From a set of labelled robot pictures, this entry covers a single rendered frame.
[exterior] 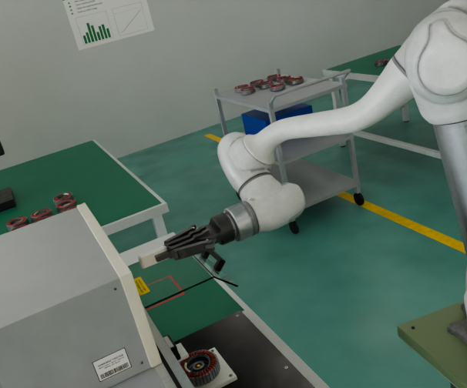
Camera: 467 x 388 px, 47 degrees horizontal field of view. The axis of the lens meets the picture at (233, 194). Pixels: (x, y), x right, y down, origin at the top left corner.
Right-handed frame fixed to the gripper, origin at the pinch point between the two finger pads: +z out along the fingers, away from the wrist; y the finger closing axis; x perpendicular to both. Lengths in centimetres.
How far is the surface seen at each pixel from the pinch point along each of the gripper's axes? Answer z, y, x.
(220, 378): -7.0, -1.9, -40.0
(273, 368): -20.6, -6.5, -41.2
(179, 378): 8.1, -35.1, -6.9
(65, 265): 19.2, -15.8, 13.4
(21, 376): 32.1, -28.9, 3.3
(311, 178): -169, 218, -99
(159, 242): -21, 97, -43
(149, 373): 12.4, -30.1, -6.9
